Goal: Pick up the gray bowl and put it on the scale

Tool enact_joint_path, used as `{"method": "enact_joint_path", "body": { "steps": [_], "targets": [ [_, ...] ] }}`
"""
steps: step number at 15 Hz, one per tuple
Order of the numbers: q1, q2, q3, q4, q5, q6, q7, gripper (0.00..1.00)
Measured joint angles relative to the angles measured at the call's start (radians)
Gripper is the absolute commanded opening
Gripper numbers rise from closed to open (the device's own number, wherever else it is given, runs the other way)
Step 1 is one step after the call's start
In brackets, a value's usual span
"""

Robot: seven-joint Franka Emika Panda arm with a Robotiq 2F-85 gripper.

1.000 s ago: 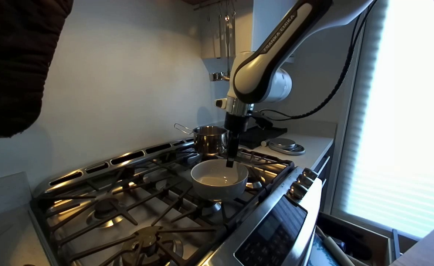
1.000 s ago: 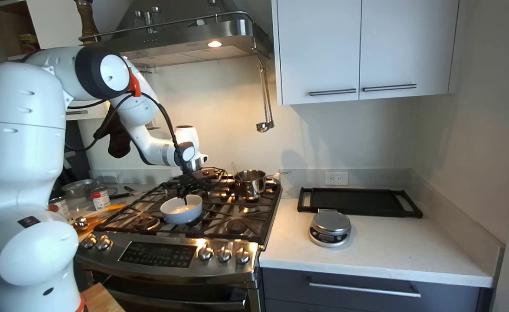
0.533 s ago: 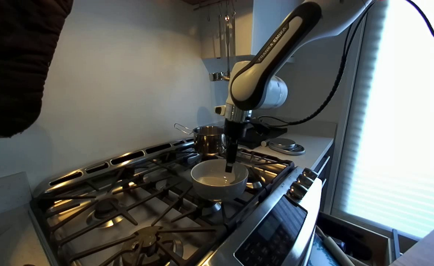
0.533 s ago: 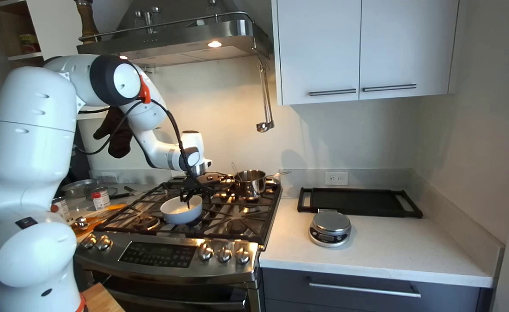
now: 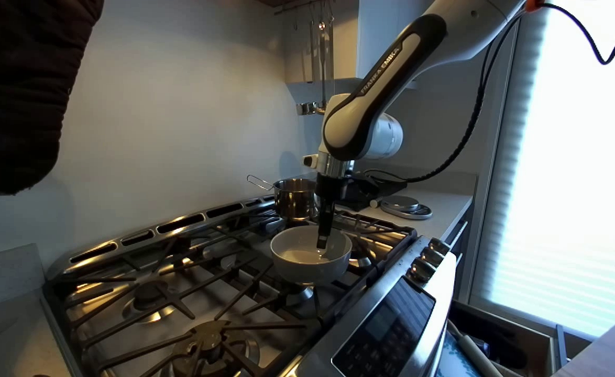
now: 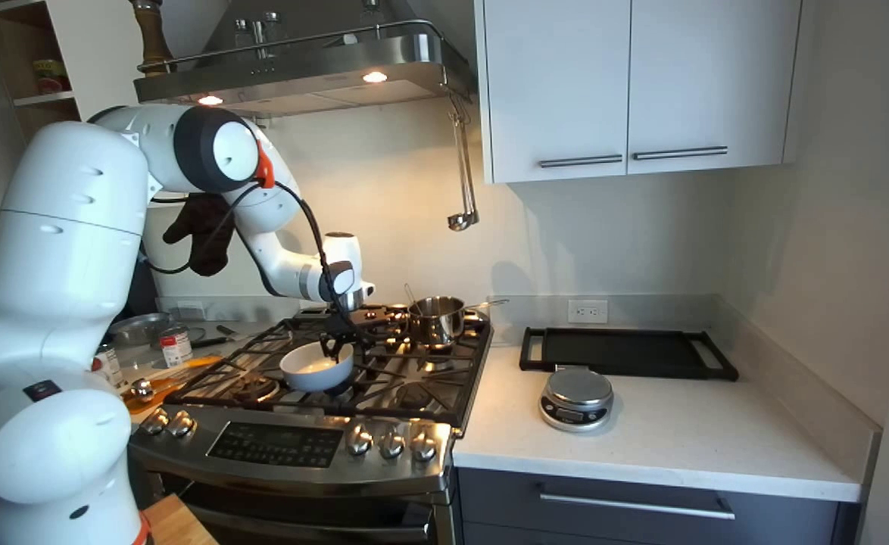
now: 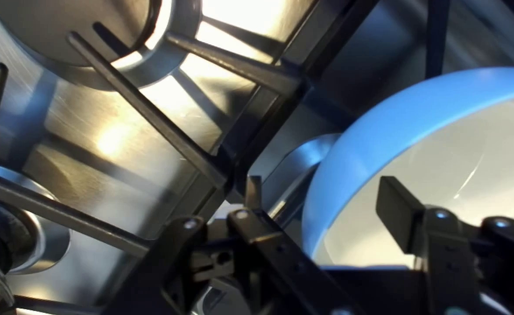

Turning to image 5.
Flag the round kitchen scale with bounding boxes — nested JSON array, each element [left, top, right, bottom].
[[379, 195, 434, 220]]

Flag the gray bowl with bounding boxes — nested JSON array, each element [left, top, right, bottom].
[[270, 225, 353, 286]]

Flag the stove burner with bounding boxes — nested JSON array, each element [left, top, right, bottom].
[[122, 280, 180, 323], [347, 238, 379, 271], [281, 283, 317, 307], [170, 320, 262, 377]]

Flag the hanging metal kitchen utensils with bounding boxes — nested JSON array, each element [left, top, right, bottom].
[[292, 0, 338, 116]]

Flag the stainless steel gas stove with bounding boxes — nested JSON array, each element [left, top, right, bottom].
[[40, 193, 469, 377]]

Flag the open drawer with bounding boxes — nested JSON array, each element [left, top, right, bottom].
[[452, 300, 594, 377]]

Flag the window blind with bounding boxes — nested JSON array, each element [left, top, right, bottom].
[[470, 0, 615, 337]]

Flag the dark oven mitt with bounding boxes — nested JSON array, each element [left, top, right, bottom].
[[0, 0, 105, 196]]

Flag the steel pot with handle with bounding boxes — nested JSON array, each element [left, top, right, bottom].
[[246, 174, 320, 221]]

